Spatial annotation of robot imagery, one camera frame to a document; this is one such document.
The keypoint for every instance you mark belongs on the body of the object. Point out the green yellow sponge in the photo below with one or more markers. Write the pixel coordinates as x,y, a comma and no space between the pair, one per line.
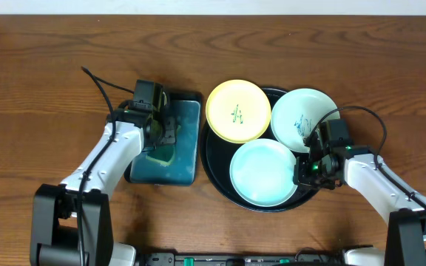
162,155

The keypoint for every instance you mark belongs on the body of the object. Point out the yellow plate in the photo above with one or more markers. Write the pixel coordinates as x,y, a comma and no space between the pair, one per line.
238,111

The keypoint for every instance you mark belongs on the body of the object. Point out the mint plate with small scribble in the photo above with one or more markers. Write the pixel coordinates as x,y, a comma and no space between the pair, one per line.
262,172

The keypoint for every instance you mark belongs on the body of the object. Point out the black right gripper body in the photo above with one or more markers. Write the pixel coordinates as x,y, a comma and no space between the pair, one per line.
314,174

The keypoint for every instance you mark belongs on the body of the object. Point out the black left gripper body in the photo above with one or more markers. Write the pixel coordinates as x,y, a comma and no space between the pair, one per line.
169,130

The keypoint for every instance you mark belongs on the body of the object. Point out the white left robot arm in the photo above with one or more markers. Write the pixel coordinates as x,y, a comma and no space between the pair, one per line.
71,223

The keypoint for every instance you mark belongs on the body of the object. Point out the black rectangular water tray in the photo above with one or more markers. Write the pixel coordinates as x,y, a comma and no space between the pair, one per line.
186,108

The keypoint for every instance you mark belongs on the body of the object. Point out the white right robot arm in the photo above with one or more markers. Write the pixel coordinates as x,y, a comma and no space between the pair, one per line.
402,208

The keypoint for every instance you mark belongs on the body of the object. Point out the mint plate with large scribble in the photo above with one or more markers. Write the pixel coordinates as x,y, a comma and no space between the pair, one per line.
296,113

